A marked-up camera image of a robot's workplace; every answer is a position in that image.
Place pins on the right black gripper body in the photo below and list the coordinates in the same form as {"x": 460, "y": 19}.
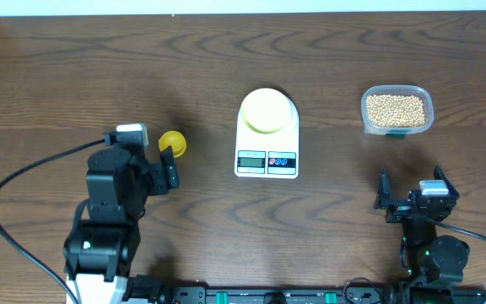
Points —
{"x": 398, "y": 211}

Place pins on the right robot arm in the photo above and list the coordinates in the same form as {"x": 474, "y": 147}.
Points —
{"x": 434, "y": 263}

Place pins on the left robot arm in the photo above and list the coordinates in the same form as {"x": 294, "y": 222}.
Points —
{"x": 105, "y": 236}

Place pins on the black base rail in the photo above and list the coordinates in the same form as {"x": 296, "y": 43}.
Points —
{"x": 148, "y": 290}

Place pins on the soybeans in container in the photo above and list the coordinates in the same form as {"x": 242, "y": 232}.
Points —
{"x": 395, "y": 111}

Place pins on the clear plastic container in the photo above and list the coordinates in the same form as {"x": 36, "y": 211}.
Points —
{"x": 370, "y": 128}

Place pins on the yellow measuring scoop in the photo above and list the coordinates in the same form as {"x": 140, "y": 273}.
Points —
{"x": 174, "y": 140}

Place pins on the yellow plastic bowl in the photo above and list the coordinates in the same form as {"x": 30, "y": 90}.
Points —
{"x": 266, "y": 110}

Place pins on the white digital kitchen scale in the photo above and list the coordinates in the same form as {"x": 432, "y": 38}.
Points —
{"x": 272, "y": 155}

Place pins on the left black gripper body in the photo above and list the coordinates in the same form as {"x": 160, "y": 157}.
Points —
{"x": 159, "y": 177}

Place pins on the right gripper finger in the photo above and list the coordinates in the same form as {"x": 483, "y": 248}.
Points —
{"x": 383, "y": 196}
{"x": 440, "y": 175}

